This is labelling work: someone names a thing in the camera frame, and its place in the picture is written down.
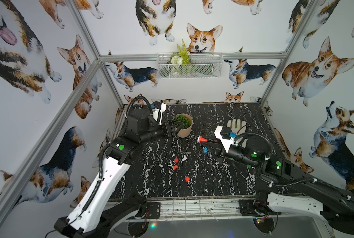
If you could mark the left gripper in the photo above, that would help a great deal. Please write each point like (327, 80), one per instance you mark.
(169, 129)

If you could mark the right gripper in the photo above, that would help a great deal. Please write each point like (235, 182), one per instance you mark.
(220, 150)

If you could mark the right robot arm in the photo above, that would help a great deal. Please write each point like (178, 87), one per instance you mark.
(322, 200)

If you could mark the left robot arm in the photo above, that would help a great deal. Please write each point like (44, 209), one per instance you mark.
(90, 219)

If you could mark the beige plant pot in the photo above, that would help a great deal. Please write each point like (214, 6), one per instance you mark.
(186, 132)

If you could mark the green fern with flower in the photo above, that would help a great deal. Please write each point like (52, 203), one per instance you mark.
(180, 60)

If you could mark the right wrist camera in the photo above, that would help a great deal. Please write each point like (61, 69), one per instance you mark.
(226, 137)

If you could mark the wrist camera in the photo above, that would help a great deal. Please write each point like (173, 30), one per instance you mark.
(158, 109)
(226, 137)

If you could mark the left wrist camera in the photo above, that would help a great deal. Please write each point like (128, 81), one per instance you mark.
(158, 109)

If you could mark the white wire wall basket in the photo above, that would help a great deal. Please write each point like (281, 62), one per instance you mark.
(203, 65)

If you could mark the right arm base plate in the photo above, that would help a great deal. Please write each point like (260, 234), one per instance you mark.
(255, 208)

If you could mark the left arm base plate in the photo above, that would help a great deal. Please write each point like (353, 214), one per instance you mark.
(151, 210)

